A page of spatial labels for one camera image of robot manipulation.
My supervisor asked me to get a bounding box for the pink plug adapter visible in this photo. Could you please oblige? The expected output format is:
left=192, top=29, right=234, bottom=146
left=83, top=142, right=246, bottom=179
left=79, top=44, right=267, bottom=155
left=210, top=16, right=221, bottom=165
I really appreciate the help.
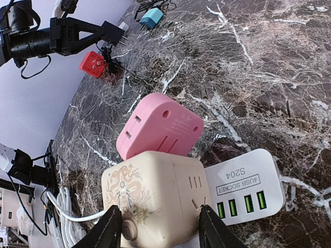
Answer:
left=116, top=92, right=204, bottom=160

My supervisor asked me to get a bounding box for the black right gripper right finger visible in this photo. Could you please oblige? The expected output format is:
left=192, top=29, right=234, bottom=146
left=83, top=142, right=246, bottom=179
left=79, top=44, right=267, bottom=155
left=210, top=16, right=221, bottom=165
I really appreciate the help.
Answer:
left=199, top=205, right=247, bottom=248

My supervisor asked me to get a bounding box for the beige cube socket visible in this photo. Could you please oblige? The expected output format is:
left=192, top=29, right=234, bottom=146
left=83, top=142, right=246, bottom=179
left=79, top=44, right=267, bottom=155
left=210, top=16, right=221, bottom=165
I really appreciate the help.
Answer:
left=101, top=151, right=212, bottom=247

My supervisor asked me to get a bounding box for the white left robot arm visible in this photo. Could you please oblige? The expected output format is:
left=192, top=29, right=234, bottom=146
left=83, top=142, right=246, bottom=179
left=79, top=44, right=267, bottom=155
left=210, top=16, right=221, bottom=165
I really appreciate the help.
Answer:
left=1, top=1, right=107, bottom=71

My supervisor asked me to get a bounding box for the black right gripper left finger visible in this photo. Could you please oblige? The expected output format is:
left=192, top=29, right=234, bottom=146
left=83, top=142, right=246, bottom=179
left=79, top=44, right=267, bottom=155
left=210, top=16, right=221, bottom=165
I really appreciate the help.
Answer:
left=72, top=205, right=122, bottom=248

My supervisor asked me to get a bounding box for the white coiled cable at back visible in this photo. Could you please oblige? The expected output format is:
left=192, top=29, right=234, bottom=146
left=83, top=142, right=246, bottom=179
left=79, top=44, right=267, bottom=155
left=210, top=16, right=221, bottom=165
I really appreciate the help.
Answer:
left=46, top=187, right=107, bottom=248

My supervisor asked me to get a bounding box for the black charger cable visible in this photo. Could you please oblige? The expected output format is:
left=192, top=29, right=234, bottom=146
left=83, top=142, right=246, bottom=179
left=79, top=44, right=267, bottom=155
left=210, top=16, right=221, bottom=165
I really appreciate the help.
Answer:
left=133, top=0, right=176, bottom=16

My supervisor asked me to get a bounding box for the red cube socket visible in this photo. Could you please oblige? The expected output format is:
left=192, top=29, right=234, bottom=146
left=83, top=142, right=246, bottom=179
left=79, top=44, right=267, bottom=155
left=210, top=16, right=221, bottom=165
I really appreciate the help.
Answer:
left=79, top=51, right=105, bottom=78

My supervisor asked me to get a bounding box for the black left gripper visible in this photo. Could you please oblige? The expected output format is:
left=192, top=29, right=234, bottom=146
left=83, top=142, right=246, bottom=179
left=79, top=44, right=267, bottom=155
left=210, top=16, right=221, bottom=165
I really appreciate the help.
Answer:
left=50, top=18, right=105, bottom=56

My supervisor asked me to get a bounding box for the white power strip at back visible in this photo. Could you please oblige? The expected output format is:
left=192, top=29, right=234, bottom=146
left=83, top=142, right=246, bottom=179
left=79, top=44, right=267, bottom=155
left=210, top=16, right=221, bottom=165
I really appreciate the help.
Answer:
left=205, top=149, right=285, bottom=226

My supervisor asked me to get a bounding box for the black plug at back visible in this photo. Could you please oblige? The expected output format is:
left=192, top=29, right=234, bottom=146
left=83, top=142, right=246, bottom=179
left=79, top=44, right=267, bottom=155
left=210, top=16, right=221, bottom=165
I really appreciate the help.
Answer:
left=101, top=21, right=125, bottom=46

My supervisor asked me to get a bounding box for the teal usb charger plug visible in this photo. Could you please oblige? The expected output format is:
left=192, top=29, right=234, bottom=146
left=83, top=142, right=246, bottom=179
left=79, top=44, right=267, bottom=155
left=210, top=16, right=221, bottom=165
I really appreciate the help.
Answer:
left=139, top=8, right=164, bottom=29

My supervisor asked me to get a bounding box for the white adapter plug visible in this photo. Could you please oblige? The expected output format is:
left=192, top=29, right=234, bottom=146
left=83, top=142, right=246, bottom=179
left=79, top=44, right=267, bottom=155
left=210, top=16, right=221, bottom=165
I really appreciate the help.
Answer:
left=118, top=22, right=129, bottom=32

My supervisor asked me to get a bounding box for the white box outside cell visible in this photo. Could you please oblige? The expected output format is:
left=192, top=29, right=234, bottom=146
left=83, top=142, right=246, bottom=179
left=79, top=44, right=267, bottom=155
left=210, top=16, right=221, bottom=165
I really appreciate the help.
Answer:
left=1, top=189, right=34, bottom=235

